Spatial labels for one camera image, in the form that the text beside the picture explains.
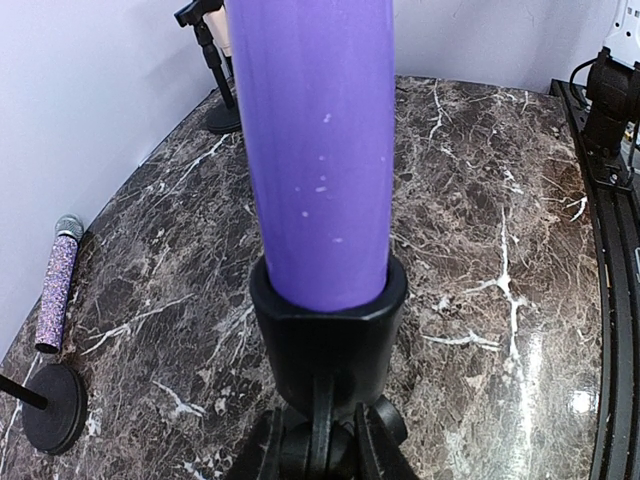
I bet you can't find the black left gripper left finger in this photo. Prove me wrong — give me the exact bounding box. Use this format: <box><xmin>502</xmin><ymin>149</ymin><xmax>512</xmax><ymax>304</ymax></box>
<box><xmin>227</xmin><ymin>408</ymin><xmax>285</xmax><ymax>480</ymax></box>

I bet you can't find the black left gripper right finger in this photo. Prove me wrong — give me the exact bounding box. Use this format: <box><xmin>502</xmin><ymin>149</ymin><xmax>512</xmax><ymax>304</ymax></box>
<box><xmin>355</xmin><ymin>404</ymin><xmax>417</xmax><ymax>480</ymax></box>

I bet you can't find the black stand holding purple microphone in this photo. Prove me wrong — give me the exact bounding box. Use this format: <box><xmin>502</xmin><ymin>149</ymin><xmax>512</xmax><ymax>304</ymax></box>
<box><xmin>250</xmin><ymin>257</ymin><xmax>408</xmax><ymax>479</ymax></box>

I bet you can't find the rhinestone silver-head microphone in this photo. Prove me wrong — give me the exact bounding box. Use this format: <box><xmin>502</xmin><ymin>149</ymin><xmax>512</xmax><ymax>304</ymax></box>
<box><xmin>34</xmin><ymin>214</ymin><xmax>84</xmax><ymax>354</ymax></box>

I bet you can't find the purple microphone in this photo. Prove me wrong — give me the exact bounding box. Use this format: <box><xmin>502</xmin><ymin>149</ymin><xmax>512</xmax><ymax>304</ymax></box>
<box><xmin>228</xmin><ymin>1</ymin><xmax>395</xmax><ymax>312</ymax></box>

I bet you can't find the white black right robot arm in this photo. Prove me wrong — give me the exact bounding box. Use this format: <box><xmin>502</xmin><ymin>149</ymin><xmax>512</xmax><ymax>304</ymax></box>
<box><xmin>576</xmin><ymin>1</ymin><xmax>639</xmax><ymax>188</ymax></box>

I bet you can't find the black stand holding blue microphone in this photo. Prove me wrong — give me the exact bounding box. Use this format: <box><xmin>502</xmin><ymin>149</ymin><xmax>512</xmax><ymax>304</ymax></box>
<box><xmin>1</xmin><ymin>364</ymin><xmax>88</xmax><ymax>455</ymax></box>

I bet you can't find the black stand holding white microphone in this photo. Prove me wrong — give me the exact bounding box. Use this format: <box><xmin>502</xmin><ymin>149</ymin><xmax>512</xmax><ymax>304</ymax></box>
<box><xmin>174</xmin><ymin>0</ymin><xmax>241</xmax><ymax>134</ymax></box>

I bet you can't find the cream white microphone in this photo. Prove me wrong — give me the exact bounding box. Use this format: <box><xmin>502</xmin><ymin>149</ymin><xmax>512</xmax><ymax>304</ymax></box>
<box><xmin>205</xmin><ymin>3</ymin><xmax>232</xmax><ymax>57</ymax></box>

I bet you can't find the black front table rail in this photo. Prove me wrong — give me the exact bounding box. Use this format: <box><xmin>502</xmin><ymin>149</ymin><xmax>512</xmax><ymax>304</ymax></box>
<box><xmin>550</xmin><ymin>79</ymin><xmax>639</xmax><ymax>479</ymax></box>

